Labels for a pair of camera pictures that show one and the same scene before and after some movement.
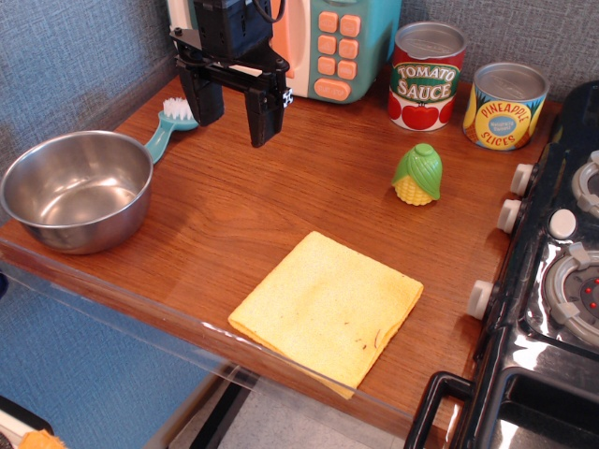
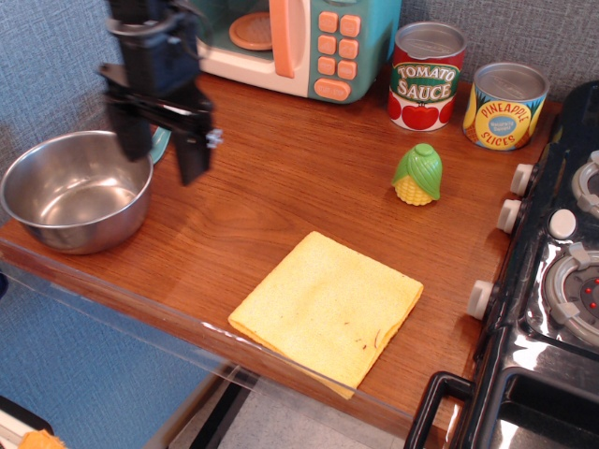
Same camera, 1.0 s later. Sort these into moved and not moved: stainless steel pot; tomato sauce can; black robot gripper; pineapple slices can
Moved: black robot gripper
Not moved: stainless steel pot; pineapple slices can; tomato sauce can
